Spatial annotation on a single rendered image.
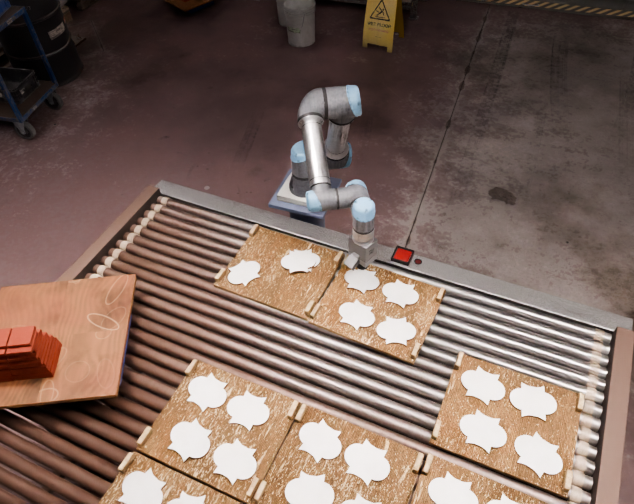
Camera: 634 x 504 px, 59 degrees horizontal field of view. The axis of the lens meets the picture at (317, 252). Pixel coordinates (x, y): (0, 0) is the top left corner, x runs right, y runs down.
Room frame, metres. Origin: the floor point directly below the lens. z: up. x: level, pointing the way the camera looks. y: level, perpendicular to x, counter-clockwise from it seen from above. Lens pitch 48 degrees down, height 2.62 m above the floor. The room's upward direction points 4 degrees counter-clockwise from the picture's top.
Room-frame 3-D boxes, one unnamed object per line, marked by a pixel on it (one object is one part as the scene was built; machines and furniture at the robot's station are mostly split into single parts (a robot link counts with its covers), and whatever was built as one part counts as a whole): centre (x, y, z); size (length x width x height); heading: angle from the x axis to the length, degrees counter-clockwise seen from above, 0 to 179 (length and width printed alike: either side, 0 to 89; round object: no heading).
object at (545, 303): (1.55, -0.19, 0.89); 2.08 x 0.09 x 0.06; 63
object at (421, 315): (1.23, -0.22, 0.93); 0.41 x 0.35 x 0.02; 60
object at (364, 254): (1.34, -0.15, 1.13); 0.12 x 0.09 x 0.16; 133
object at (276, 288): (1.44, 0.15, 0.93); 0.41 x 0.35 x 0.02; 62
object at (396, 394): (1.05, 0.07, 0.90); 1.95 x 0.05 x 0.05; 63
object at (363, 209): (1.36, -0.17, 1.29); 0.09 x 0.08 x 0.11; 5
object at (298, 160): (1.97, 0.02, 1.06); 0.13 x 0.12 x 0.14; 95
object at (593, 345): (1.45, -0.13, 0.90); 1.95 x 0.05 x 0.05; 63
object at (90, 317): (1.11, 0.92, 1.03); 0.50 x 0.50 x 0.02; 3
